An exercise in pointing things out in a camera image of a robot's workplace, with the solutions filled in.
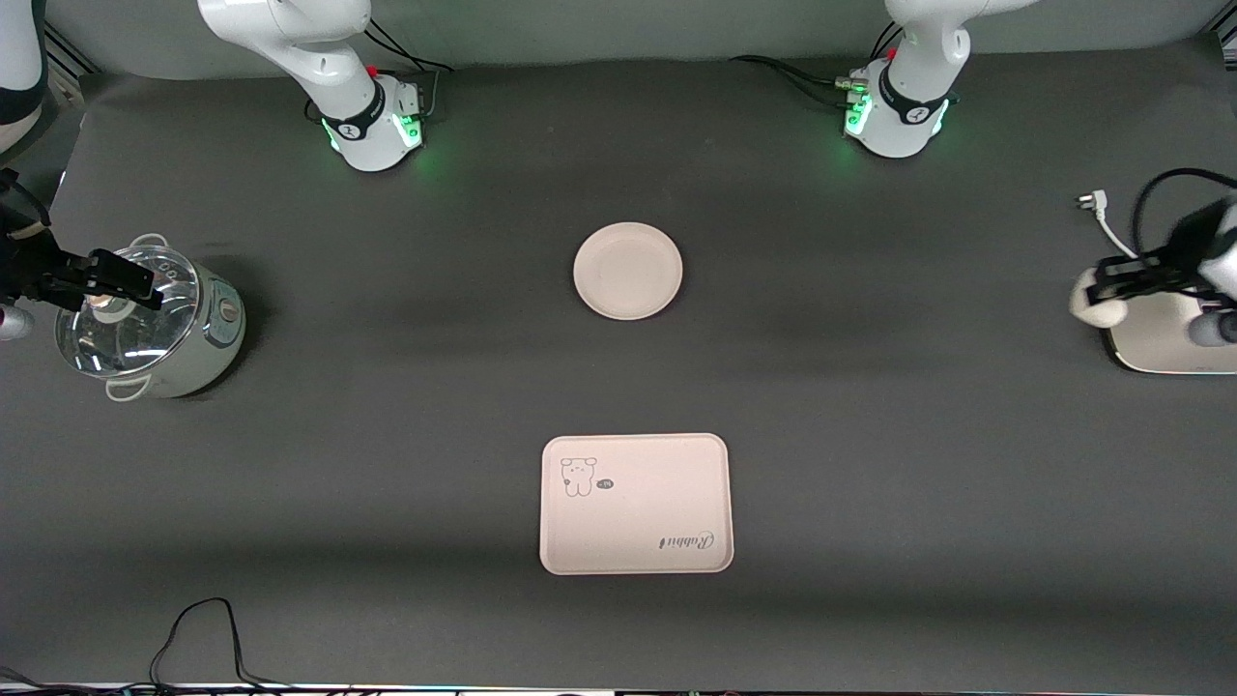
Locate black loose cable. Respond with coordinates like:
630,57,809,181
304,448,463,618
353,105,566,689
150,597,291,689

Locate black left arm base cables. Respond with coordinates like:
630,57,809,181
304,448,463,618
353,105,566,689
730,19,905,107

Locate pale green electric pot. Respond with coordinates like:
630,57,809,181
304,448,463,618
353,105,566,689
55,233,247,400

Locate black arm base cables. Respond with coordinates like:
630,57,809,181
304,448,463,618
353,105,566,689
362,19,455,122
730,19,905,107

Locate beige appliance base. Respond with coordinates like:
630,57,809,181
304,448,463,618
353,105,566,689
1105,290,1237,375

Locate black right arm base cables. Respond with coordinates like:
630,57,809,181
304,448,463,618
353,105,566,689
362,19,455,122

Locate aluminium frame rail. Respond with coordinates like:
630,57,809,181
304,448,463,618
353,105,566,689
43,24,98,78

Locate white power cord with plug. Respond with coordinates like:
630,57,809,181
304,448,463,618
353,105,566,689
1078,191,1151,262

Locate beige tray with rabbit print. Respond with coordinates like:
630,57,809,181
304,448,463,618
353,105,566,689
539,433,735,576

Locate glass pot lid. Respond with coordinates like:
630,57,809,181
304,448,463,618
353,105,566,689
55,245,202,378

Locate round beige plate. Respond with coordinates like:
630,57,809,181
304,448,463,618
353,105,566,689
573,221,684,322

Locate dark grey table mat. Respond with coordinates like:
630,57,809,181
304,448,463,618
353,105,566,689
0,39,1237,689

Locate white steamed bun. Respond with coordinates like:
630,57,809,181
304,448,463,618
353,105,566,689
1070,269,1128,330

